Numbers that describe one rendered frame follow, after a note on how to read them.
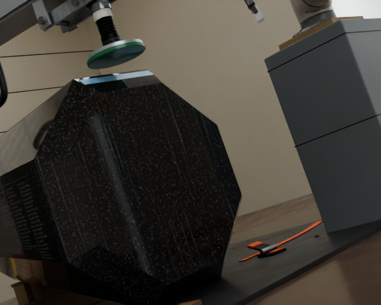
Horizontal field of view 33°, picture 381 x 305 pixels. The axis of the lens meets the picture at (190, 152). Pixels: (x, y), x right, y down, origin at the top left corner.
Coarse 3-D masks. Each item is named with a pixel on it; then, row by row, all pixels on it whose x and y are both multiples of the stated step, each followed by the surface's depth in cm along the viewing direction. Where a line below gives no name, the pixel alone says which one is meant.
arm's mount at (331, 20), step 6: (330, 18) 261; (336, 18) 264; (342, 18) 267; (348, 18) 271; (354, 18) 274; (360, 18) 278; (318, 24) 265; (324, 24) 263; (312, 30) 267; (300, 36) 271; (306, 36) 269; (288, 42) 275; (294, 42) 274; (282, 48) 278
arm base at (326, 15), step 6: (324, 12) 273; (330, 12) 274; (312, 18) 274; (318, 18) 273; (324, 18) 273; (306, 24) 276; (312, 24) 274; (300, 30) 283; (306, 30) 275; (294, 36) 286
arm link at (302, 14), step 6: (294, 0) 277; (300, 0) 272; (294, 6) 279; (300, 6) 274; (306, 6) 271; (312, 6) 270; (324, 6) 272; (330, 6) 276; (300, 12) 277; (306, 12) 275; (312, 12) 274; (318, 12) 273; (300, 18) 278; (306, 18) 275; (300, 24) 281
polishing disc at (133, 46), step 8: (112, 48) 225; (120, 48) 226; (128, 48) 229; (136, 48) 233; (144, 48) 237; (96, 56) 227; (104, 56) 229; (112, 56) 232; (120, 56) 236; (128, 56) 240; (136, 56) 244; (88, 64) 232; (96, 64) 235; (104, 64) 239; (112, 64) 243
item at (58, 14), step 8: (72, 0) 235; (80, 0) 234; (88, 0) 232; (112, 0) 240; (56, 8) 240; (64, 8) 238; (72, 8) 236; (80, 8) 248; (40, 16) 239; (56, 16) 240; (64, 16) 238; (72, 16) 250; (80, 16) 248; (88, 16) 247; (40, 24) 240; (56, 24) 246; (64, 24) 250; (72, 24) 251; (64, 32) 253
